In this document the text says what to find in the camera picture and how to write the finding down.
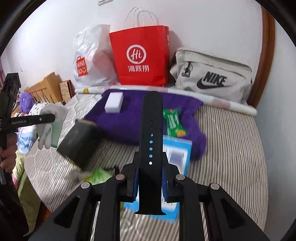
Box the beige Nike bag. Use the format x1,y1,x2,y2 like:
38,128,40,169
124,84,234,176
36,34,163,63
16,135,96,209
170,47,252,103

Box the black watch strap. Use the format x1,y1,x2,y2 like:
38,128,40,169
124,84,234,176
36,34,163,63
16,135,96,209
134,90,167,216

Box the white sponge block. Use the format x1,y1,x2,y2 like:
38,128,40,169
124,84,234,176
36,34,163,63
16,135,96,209
104,92,123,113

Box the green snack packet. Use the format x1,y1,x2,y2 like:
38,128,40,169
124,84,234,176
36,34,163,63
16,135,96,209
163,108,187,138

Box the wooden headboard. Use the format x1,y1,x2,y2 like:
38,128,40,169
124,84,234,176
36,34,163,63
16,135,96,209
24,72,63,103

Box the person's left hand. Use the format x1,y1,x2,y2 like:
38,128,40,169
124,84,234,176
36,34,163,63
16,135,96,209
1,133,18,173

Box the dotted white pillow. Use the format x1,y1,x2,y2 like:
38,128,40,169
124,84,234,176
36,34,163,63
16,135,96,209
28,102,48,115

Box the dark green gold box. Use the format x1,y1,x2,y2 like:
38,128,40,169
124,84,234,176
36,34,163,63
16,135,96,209
57,120,102,170

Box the red Haidilao paper bag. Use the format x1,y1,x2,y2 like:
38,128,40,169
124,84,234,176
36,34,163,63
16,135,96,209
109,25,170,87

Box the blue tissue box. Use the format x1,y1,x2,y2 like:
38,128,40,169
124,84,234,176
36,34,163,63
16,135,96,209
123,136,192,221

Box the white work glove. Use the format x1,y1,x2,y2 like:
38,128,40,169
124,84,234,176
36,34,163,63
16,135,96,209
37,102,68,150

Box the green tissue pack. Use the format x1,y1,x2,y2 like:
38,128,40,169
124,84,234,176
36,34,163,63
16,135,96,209
83,167,117,185

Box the white Miniso plastic bag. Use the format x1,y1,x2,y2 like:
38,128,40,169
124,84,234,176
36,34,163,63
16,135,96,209
73,24,119,88

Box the brown wooden door frame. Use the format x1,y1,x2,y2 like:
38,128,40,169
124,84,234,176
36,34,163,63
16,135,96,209
247,6,275,108

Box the purple fluffy towel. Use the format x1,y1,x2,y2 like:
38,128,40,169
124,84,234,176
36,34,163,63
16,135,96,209
84,89,207,161

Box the rolled floral mat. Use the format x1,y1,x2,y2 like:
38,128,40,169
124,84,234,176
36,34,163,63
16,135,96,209
75,85,257,116

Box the striped quilted table cover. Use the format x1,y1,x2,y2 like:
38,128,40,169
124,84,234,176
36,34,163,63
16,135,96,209
25,94,268,240

